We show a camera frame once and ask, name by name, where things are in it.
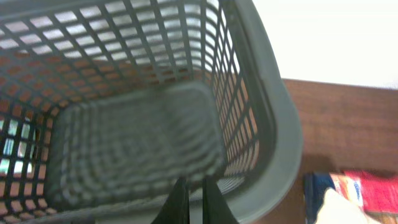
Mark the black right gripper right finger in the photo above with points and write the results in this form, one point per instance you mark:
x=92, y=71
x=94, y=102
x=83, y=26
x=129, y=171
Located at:
x=215, y=208

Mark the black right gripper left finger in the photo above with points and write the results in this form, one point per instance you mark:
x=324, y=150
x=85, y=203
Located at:
x=175, y=210

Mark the Kleenex tissue multipack box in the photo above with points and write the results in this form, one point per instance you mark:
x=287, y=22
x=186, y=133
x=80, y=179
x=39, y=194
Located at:
x=315, y=186

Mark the orange pasta packet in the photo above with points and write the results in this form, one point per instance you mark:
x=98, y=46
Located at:
x=379, y=192

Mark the grey plastic lattice basket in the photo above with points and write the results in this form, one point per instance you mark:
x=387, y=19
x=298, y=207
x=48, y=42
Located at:
x=106, y=104

